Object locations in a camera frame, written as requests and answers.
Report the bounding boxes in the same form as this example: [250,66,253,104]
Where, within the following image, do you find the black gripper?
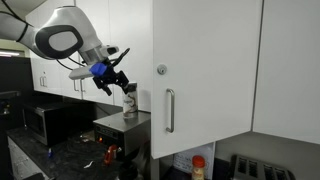
[92,64,131,97]

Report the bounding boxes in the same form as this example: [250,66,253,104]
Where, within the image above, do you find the white cabinet door with lock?
[151,0,264,160]

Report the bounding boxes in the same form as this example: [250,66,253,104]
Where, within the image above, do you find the grey base cabinet drawers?
[6,135,46,180]

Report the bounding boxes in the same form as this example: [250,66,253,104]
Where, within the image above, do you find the stainless steel coffee maker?
[92,109,161,180]

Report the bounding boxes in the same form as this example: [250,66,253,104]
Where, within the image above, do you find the black microwave oven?
[21,101,96,147]

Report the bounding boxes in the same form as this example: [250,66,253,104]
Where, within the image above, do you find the black coffee carafe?
[118,159,140,180]

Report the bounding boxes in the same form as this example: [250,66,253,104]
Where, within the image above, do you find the handwritten white paper note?
[172,142,217,176]

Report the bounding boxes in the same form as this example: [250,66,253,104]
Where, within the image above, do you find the ceiling light strip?
[0,50,21,58]

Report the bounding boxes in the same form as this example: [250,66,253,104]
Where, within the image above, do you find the spice jar orange lid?
[191,154,207,180]

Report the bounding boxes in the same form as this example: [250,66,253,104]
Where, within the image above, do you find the silver toaster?
[229,153,298,180]

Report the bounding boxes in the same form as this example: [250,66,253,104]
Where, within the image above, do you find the white wrist camera blue mount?
[68,62,108,81]

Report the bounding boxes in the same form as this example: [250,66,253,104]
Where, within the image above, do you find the black camera cable loop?
[54,47,131,72]

